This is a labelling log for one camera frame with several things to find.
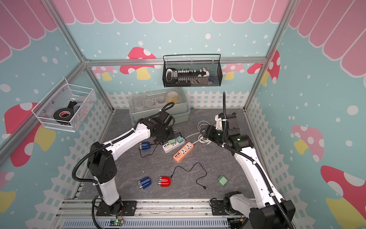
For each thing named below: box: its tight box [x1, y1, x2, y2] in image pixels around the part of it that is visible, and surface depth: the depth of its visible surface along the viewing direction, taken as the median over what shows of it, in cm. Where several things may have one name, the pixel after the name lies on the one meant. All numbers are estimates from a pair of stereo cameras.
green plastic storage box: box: [128, 87, 191, 126], surface depth 101 cm
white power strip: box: [162, 138, 185, 154], surface depth 96 cm
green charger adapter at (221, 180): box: [216, 174, 228, 187], surface depth 83 cm
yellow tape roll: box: [166, 91, 179, 103], surface depth 106 cm
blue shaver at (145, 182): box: [137, 176, 153, 190], surface depth 82 cm
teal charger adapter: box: [176, 135, 184, 144], surface depth 96 cm
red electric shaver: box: [157, 176, 172, 188], surface depth 83 cm
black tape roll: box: [53, 107, 74, 122], surface depth 70 cm
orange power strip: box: [172, 141, 194, 164], surface depth 94 cm
